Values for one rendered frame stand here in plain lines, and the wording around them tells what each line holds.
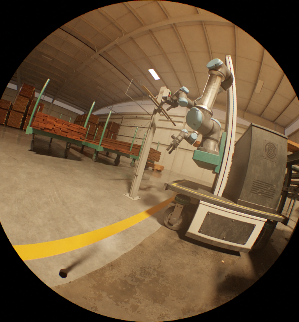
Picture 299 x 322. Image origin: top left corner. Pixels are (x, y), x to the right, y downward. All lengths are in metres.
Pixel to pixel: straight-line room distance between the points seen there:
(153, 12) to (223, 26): 3.24
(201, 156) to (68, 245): 0.80
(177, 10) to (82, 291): 7.25
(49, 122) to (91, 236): 1.69
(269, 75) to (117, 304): 8.64
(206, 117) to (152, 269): 0.77
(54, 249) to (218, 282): 0.70
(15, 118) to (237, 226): 10.13
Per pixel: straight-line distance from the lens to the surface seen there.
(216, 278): 0.66
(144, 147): 1.13
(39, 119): 1.95
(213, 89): 0.73
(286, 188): 1.32
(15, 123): 9.64
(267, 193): 0.85
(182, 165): 9.57
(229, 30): 6.89
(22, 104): 9.79
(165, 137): 10.54
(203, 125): 0.65
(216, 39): 7.14
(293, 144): 1.15
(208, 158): 0.66
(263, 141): 0.85
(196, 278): 0.60
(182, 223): 0.80
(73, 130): 2.05
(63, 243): 0.58
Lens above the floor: 0.44
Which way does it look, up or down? 1 degrees down
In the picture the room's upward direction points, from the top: 16 degrees clockwise
